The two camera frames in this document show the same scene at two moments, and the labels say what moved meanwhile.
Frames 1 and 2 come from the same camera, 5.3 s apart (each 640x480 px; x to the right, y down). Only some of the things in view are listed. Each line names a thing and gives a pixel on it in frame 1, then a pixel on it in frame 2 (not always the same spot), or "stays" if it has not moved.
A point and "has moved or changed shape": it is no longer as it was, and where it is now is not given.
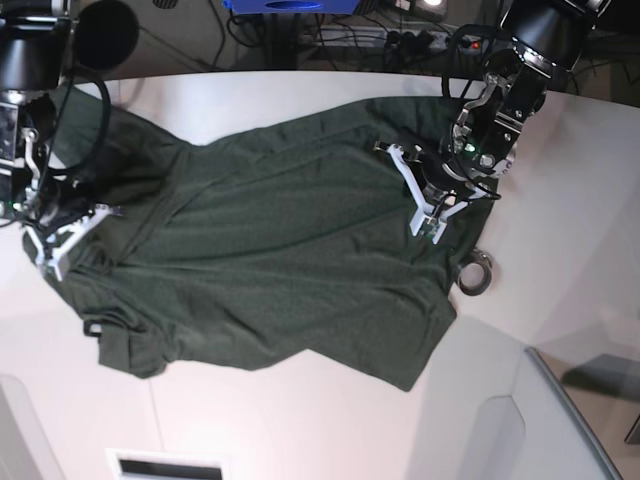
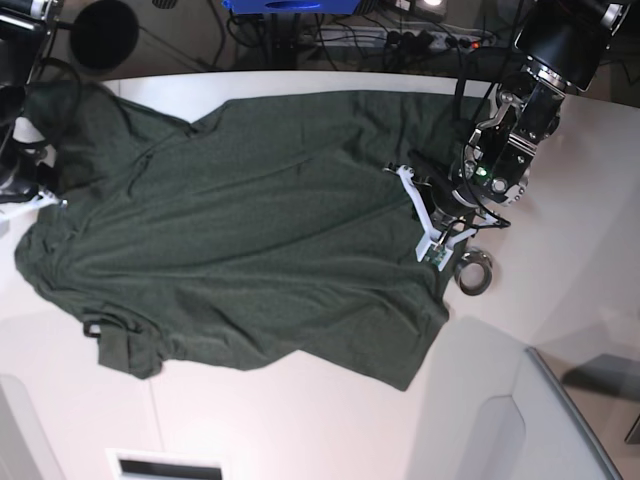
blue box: [247, 7] stays
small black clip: [92, 328] stays
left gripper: [51, 212] to [23, 180]
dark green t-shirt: [261, 247] has moved or changed shape
